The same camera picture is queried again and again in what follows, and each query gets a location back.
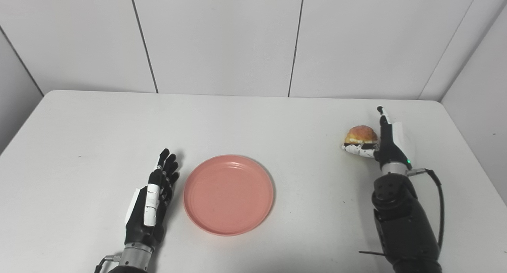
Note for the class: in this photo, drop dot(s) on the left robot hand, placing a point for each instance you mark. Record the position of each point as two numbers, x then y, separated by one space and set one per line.
148 213

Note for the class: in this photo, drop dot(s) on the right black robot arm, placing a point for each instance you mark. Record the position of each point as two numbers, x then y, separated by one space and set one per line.
404 221

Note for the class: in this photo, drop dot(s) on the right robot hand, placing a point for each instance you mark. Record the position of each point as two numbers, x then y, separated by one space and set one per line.
386 144

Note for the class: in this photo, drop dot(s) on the cream puff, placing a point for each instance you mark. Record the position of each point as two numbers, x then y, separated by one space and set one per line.
360 134

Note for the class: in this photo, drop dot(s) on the pink round plate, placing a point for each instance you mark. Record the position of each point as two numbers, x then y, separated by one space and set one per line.
228 195

